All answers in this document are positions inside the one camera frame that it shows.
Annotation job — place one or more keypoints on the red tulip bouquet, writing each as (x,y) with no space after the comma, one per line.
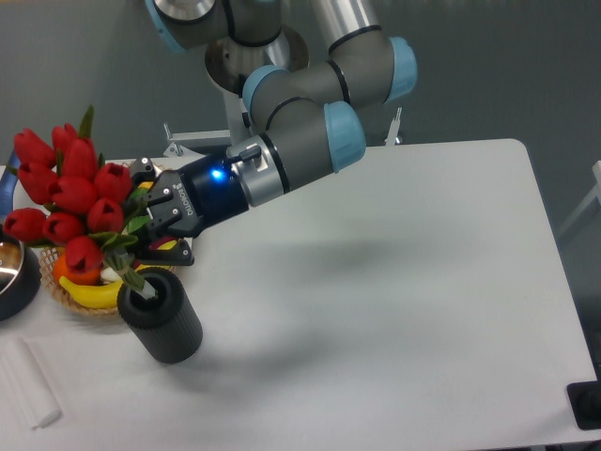
(83,204)

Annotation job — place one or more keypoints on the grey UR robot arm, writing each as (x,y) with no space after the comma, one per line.
(297,123)

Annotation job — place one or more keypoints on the black device at edge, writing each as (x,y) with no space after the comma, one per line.
(584,398)

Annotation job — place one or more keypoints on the yellow banana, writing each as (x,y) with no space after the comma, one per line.
(92,297)

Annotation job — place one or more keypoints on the woven wicker basket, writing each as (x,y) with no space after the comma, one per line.
(47,258)

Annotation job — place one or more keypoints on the white metal frame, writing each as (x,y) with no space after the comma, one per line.
(182,144)

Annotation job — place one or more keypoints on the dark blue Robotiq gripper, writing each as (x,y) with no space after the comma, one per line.
(183,202)

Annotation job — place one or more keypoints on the white folded cloth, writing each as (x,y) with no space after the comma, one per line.
(28,384)

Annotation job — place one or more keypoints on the orange fruit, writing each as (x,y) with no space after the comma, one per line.
(60,268)

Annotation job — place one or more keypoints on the black ribbed vase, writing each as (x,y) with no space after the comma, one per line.
(167,326)

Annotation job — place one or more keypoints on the green bok choy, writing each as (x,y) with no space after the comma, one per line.
(109,275)

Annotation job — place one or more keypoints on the dark pot blue handle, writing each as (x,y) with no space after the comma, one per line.
(20,280)

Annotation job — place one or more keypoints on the purple eggplant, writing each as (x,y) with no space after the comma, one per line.
(166,244)

